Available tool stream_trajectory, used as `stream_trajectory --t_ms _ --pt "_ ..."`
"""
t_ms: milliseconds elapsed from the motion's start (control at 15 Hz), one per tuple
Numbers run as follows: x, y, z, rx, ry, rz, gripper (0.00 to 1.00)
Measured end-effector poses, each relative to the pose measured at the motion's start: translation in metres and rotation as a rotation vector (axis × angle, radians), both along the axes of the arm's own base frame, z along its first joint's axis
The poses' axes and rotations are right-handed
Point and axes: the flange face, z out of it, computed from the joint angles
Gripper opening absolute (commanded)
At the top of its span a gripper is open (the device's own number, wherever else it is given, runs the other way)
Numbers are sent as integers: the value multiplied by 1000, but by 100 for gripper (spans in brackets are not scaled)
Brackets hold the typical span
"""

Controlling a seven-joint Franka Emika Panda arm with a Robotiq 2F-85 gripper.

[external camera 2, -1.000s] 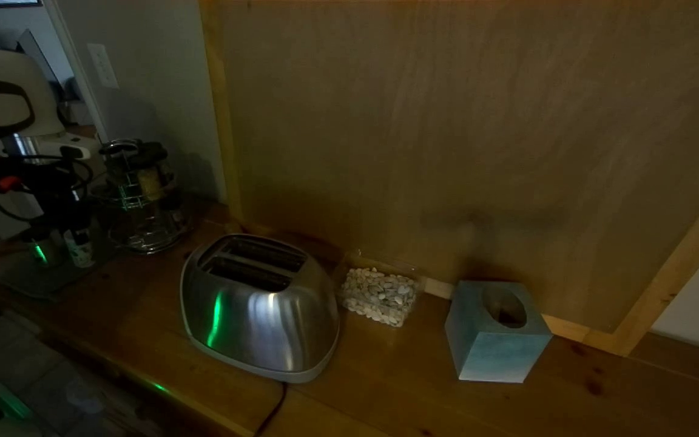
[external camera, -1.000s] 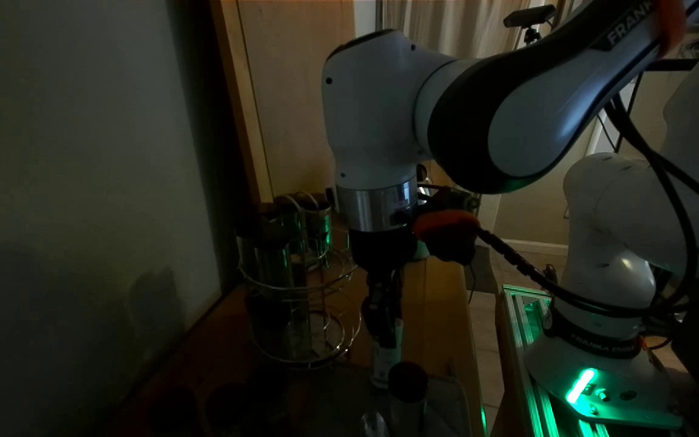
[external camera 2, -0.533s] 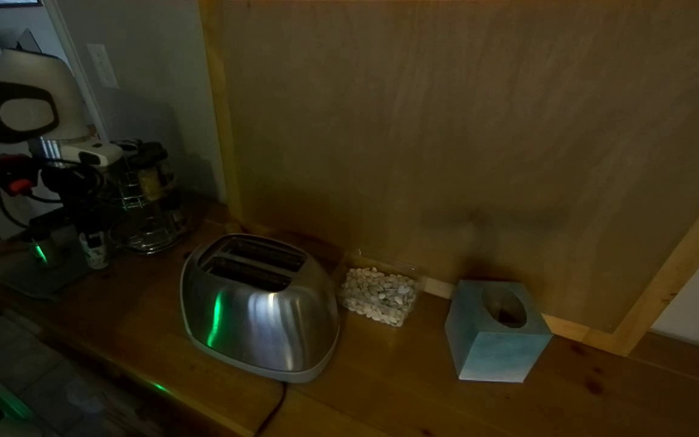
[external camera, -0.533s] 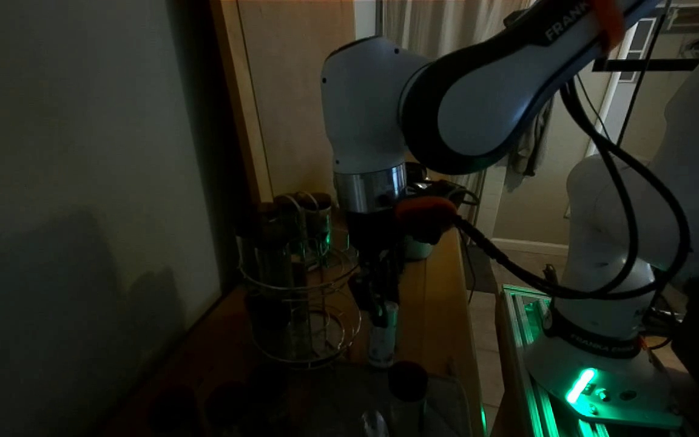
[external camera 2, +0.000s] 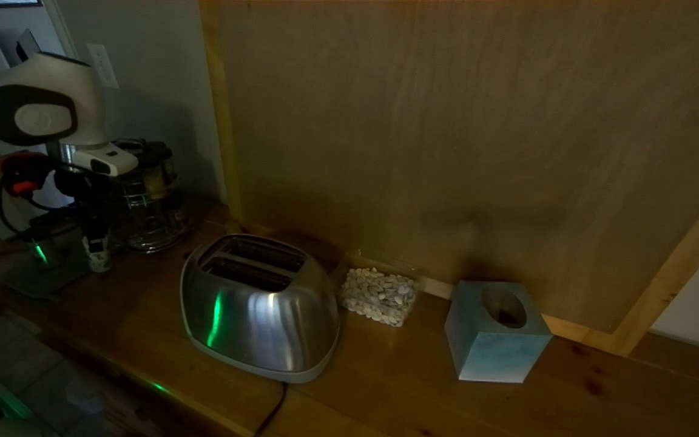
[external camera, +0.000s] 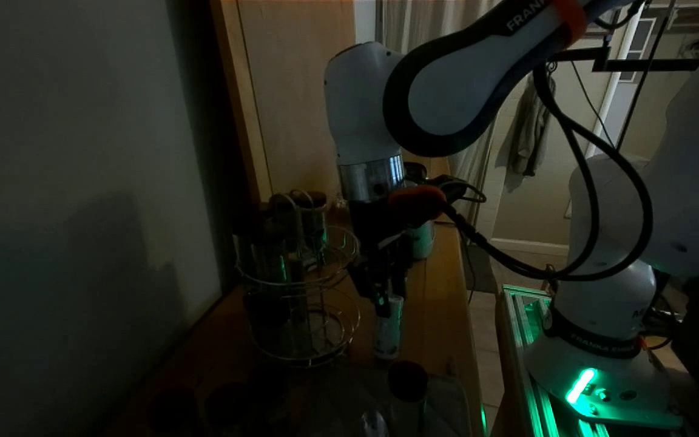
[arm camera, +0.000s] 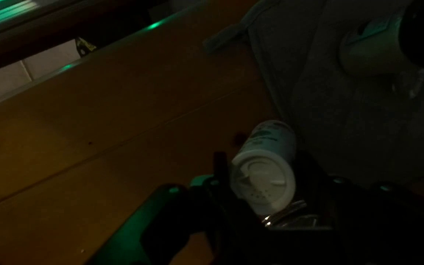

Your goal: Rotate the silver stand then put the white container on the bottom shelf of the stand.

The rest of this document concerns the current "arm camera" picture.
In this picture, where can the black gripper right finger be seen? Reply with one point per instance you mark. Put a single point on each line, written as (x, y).
(315, 182)

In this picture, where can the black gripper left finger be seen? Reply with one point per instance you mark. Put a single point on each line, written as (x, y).
(223, 196)

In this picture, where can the white spice shaker container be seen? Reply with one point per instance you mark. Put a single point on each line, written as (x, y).
(265, 167)

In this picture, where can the clear drinking glass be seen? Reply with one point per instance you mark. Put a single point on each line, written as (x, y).
(408, 86)

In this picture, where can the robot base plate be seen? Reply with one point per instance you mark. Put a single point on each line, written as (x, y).
(36, 30)

